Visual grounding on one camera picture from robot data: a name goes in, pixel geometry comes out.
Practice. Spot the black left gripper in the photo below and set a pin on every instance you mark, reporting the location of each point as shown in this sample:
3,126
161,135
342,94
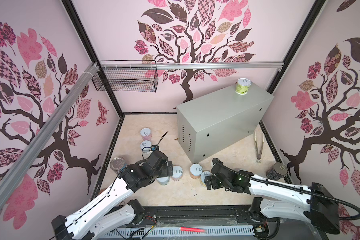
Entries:
164,172

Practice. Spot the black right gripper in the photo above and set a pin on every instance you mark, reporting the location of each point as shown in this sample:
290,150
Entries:
211,179

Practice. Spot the yellow label can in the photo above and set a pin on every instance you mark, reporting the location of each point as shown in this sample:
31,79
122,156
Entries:
203,177

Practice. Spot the teal white label can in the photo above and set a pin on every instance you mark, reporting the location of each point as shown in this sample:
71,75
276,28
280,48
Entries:
146,146

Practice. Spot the green label can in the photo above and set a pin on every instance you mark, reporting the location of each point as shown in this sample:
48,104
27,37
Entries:
243,86

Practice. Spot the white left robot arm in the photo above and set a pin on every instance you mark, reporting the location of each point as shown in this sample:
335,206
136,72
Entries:
97,217

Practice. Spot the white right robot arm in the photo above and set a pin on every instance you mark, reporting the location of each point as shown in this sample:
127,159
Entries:
312,204

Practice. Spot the light blue label can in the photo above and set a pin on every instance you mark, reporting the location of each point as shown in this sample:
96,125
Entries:
163,180

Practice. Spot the orange red label can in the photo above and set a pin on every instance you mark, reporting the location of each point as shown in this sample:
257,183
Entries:
195,171

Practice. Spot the blue Progresso soup can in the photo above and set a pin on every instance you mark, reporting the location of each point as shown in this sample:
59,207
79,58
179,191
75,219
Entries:
117,164

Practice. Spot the pink orange label can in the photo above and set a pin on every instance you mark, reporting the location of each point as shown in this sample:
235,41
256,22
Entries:
177,173

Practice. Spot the metal tongs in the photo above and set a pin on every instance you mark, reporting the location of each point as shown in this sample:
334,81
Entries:
259,140

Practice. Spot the grey metal cabinet box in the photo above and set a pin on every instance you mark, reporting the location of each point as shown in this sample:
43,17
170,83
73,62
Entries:
213,122

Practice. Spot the dark grey label can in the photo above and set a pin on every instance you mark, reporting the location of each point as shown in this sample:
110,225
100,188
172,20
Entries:
277,172

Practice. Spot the red pen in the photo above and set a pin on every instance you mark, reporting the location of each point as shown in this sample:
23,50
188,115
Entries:
194,230

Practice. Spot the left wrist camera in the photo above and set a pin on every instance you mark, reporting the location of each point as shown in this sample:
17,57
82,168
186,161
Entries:
155,148

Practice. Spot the white slotted cable duct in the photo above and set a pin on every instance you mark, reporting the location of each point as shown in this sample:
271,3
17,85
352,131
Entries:
175,233

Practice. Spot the black wire basket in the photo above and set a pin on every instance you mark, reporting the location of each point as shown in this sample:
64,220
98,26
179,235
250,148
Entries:
127,76

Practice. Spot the aluminium rail back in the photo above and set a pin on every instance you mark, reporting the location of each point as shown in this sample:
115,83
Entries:
186,66

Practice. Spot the aluminium rail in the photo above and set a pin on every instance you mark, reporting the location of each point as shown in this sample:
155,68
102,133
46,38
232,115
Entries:
16,173
186,66

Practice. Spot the aluminium rail left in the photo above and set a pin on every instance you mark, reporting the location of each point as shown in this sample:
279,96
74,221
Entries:
16,173

